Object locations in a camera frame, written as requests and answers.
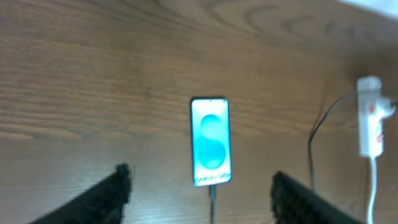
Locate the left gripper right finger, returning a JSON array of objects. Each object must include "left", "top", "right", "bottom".
[{"left": 270, "top": 171, "right": 361, "bottom": 224}]

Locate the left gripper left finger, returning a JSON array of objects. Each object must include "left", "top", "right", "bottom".
[{"left": 32, "top": 163, "right": 132, "bottom": 224}]

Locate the black USB charging cable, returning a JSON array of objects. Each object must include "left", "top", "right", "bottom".
[{"left": 208, "top": 91, "right": 398, "bottom": 224}]

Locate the blue Galaxy smartphone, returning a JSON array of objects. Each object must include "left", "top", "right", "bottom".
[{"left": 190, "top": 97, "right": 232, "bottom": 187}]

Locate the white power strip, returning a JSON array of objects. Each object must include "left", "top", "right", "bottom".
[{"left": 357, "top": 76, "right": 396, "bottom": 158}]

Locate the white power strip cord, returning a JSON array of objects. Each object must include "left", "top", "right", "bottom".
[{"left": 366, "top": 157, "right": 378, "bottom": 224}]

